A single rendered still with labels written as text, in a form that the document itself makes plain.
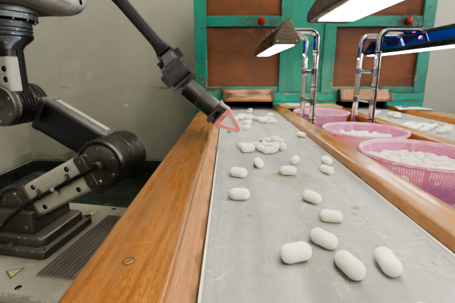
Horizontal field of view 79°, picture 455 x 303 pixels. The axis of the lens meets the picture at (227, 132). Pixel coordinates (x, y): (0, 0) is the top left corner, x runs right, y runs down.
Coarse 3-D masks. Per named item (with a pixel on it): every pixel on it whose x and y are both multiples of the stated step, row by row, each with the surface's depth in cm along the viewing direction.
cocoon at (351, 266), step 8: (336, 256) 31; (344, 256) 30; (352, 256) 30; (336, 264) 31; (344, 264) 29; (352, 264) 29; (360, 264) 29; (344, 272) 29; (352, 272) 28; (360, 272) 28
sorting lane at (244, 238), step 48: (288, 144) 85; (288, 192) 51; (336, 192) 51; (240, 240) 36; (288, 240) 36; (384, 240) 36; (432, 240) 36; (240, 288) 28; (288, 288) 28; (336, 288) 28; (384, 288) 28; (432, 288) 28
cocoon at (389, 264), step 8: (376, 248) 32; (384, 248) 31; (376, 256) 31; (384, 256) 30; (392, 256) 30; (384, 264) 29; (392, 264) 29; (400, 264) 29; (384, 272) 30; (392, 272) 29; (400, 272) 29
